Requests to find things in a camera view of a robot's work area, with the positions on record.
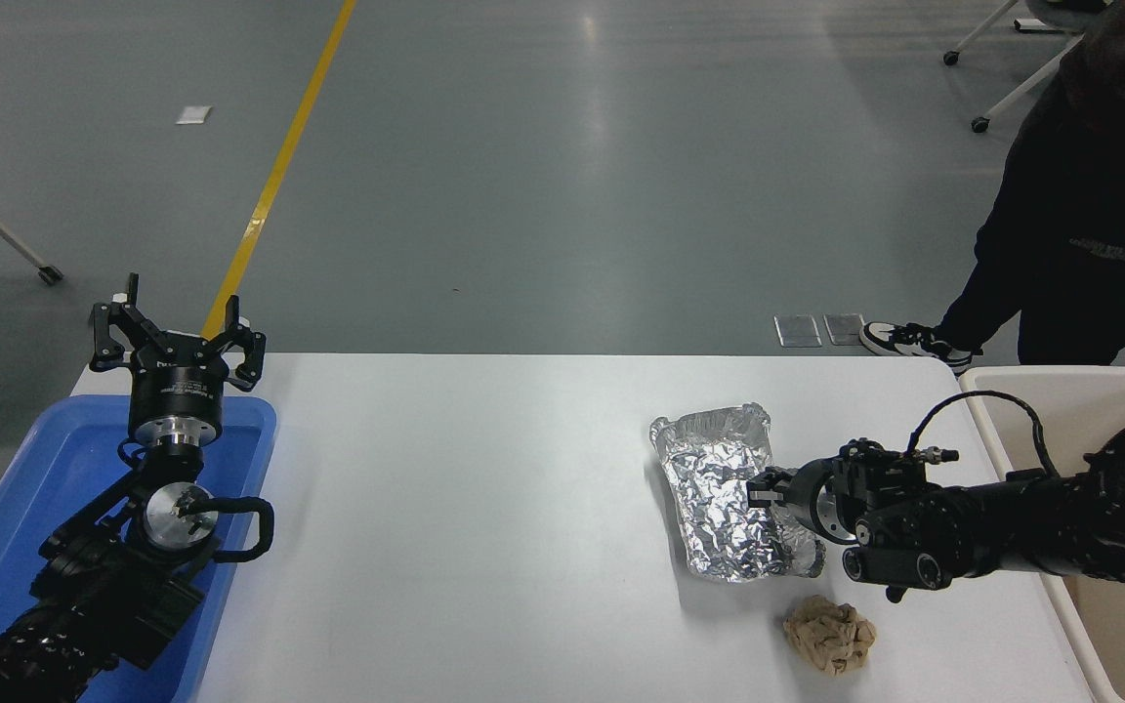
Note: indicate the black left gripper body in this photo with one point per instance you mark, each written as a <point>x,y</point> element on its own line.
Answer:
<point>177,391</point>

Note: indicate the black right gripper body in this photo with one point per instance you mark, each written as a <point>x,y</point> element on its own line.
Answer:
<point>802,498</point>

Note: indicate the silver foil tray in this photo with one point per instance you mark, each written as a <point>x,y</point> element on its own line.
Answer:
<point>719,508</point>

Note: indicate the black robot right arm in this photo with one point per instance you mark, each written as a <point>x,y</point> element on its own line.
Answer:
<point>1012,527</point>

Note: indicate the metal floor plate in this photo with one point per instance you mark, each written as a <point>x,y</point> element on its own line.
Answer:
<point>798,331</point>
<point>844,329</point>

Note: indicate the white leg with caster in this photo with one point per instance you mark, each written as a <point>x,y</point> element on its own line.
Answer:
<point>51,274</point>

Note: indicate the crumpled tan paper ball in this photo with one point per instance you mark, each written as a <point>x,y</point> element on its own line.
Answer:
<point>828,635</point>

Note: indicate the blue plastic tray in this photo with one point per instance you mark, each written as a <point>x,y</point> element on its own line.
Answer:
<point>55,459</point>

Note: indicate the white label on floor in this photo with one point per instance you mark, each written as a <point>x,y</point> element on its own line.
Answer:
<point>193,115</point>

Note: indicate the large pale bin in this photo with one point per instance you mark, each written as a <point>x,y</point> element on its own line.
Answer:
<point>1061,410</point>

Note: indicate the white wheeled chair base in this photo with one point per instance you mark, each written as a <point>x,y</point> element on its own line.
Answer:
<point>980,124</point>

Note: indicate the person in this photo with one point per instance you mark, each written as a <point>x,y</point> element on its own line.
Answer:
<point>1090,195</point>

